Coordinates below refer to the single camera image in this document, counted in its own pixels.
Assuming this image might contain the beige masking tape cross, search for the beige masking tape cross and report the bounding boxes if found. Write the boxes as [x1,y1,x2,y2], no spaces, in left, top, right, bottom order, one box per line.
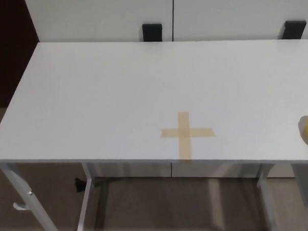
[159,110,218,162]

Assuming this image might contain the white metal desk frame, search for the white metal desk frame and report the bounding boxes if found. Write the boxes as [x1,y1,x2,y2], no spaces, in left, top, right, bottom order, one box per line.
[0,147,308,231]

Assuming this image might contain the left black wall bracket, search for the left black wall bracket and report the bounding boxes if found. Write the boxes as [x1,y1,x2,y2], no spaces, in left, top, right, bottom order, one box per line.
[142,23,163,43]

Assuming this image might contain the right black wall bracket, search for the right black wall bracket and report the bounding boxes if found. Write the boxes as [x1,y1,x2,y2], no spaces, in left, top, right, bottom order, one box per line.
[282,19,308,41]

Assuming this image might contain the black wall bracket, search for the black wall bracket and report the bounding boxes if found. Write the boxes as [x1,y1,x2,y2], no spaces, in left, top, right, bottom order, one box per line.
[142,23,163,43]
[282,19,308,41]

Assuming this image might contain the small black floor object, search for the small black floor object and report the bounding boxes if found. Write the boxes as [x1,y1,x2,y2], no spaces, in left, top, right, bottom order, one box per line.
[74,176,87,193]

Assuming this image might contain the white hook on desk leg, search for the white hook on desk leg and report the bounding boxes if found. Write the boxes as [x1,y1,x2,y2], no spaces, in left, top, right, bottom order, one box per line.
[13,201,27,212]

